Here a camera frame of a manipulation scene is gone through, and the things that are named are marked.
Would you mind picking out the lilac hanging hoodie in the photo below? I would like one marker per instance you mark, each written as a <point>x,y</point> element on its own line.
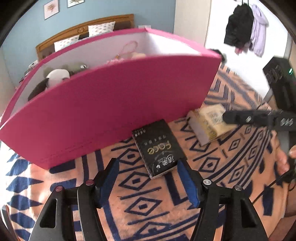
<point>258,34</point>

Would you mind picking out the black hanging jacket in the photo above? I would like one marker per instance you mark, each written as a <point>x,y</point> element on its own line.
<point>239,26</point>

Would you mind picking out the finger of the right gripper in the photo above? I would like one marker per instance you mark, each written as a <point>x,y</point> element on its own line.
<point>256,118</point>

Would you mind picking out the left framed flower picture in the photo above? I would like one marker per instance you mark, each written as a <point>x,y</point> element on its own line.
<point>51,8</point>

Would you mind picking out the left patterned pillow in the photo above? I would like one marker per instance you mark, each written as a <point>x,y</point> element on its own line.
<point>59,45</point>

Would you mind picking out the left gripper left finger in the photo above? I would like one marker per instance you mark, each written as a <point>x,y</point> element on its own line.
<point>55,222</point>

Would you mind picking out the wooden headboard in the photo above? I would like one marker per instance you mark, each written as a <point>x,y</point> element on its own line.
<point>46,48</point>

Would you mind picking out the framed flower picture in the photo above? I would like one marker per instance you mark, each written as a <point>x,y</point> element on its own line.
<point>51,8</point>
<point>71,3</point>

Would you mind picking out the right patterned pillow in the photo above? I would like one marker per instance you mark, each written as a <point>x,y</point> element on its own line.
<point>99,29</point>

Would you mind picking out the yellow tissue pack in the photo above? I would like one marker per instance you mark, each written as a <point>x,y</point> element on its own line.
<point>207,123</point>

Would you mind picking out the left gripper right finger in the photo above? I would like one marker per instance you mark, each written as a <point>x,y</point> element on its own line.
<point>241,219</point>

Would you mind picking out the green frog plush toy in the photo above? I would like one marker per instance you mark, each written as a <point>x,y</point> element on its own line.
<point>53,77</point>

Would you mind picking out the patterned pillow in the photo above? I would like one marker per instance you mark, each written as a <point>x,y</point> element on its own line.
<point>59,45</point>
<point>99,29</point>

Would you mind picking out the pink storage box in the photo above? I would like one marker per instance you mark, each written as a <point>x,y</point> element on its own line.
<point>105,103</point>

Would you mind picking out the middle framed flower picture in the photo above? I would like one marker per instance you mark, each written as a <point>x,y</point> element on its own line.
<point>71,3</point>

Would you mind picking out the black Face tissue pack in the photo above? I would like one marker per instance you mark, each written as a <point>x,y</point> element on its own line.
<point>158,148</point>

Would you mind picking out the cream bunny plush toy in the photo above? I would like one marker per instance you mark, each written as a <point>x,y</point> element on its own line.
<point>136,55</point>

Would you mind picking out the black camera box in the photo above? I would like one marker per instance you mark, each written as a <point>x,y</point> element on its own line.
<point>281,79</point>

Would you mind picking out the right hand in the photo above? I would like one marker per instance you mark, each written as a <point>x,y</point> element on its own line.
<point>282,158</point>

